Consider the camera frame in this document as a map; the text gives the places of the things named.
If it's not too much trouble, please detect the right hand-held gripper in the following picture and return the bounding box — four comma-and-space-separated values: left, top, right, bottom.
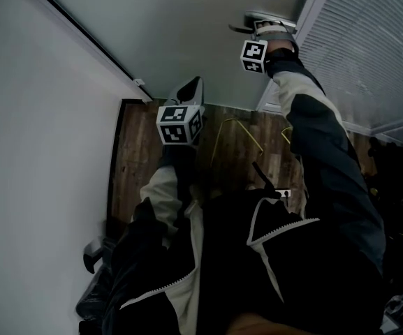
240, 19, 300, 75

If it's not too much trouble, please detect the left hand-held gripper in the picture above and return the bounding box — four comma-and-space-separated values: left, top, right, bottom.
156, 76, 206, 147

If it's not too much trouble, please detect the silver door handle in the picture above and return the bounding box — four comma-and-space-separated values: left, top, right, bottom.
228, 10, 298, 36

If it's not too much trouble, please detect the frosted glass door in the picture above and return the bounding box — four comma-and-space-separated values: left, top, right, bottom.
29, 0, 316, 113

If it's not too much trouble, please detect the person's right forearm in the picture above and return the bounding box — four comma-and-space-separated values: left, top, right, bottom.
266, 49, 370, 197

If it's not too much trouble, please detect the person's left forearm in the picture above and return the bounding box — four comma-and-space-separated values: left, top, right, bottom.
139, 144, 203, 239

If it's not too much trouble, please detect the glass partition with blinds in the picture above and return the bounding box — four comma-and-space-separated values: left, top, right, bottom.
256, 0, 403, 134

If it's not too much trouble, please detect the person's black grey jacket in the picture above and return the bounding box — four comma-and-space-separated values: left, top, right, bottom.
101, 186, 388, 335

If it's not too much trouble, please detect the frosted glass side panel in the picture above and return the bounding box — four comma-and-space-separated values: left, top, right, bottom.
371, 114, 403, 148

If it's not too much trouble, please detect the pile of black chair bases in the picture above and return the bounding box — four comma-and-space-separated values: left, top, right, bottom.
363, 136, 403, 292

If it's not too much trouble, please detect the black power cable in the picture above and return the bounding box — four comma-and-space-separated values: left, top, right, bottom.
251, 161, 281, 199

